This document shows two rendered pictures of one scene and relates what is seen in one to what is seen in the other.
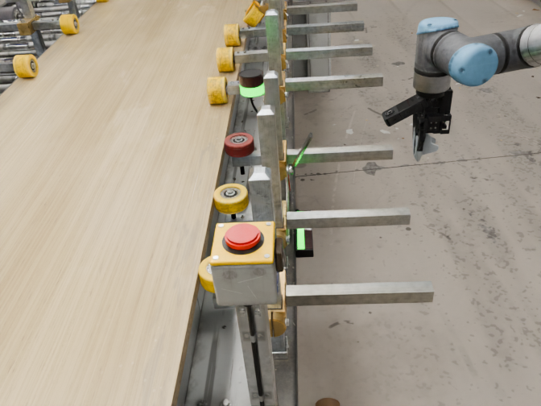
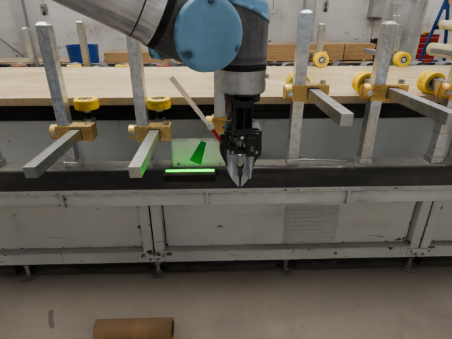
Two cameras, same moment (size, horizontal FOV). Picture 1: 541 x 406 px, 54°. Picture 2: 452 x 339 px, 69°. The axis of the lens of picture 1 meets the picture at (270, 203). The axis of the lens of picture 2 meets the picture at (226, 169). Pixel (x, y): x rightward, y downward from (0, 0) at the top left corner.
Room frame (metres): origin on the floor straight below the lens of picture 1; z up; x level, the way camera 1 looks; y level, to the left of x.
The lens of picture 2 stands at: (1.13, -1.06, 1.16)
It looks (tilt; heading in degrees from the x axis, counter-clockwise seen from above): 25 degrees down; 84
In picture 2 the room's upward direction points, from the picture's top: straight up
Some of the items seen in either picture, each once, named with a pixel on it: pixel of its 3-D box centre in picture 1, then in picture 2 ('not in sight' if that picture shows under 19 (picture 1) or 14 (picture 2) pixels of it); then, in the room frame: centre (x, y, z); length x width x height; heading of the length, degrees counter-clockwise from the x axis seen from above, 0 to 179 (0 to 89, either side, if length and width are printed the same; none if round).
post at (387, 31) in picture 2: (278, 69); (374, 101); (1.72, -0.07, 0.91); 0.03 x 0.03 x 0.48; 85
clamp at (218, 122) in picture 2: (276, 160); (226, 122); (1.25, -0.03, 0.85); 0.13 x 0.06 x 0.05; 175
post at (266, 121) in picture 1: (274, 204); (140, 108); (0.97, -0.01, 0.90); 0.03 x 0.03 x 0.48; 85
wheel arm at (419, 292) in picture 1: (321, 295); (66, 142); (0.76, -0.09, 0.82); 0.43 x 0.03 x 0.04; 85
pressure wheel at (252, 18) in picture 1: (253, 16); not in sight; (2.27, 0.00, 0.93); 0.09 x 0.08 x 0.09; 85
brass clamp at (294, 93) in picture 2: (277, 88); (305, 91); (1.49, -0.05, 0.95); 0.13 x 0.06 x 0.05; 175
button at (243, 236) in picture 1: (242, 238); not in sight; (0.47, 0.03, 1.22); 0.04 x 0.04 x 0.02
